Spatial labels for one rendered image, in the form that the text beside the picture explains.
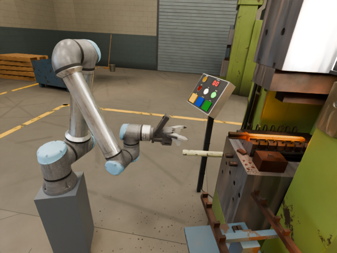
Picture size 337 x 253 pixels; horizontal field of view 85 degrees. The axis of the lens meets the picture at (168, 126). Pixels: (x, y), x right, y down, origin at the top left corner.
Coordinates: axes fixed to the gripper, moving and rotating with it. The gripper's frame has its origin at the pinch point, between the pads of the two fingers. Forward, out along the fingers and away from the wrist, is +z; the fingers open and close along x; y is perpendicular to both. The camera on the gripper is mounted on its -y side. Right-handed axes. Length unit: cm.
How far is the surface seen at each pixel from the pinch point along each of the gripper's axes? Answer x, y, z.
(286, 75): 8, -34, 38
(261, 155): 15.6, 1.9, 34.1
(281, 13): 0, -57, 33
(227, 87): -42, -16, 29
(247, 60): -448, -1, 194
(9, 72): -489, 80, -527
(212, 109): -37.9, -0.6, 20.4
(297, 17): 12, -55, 33
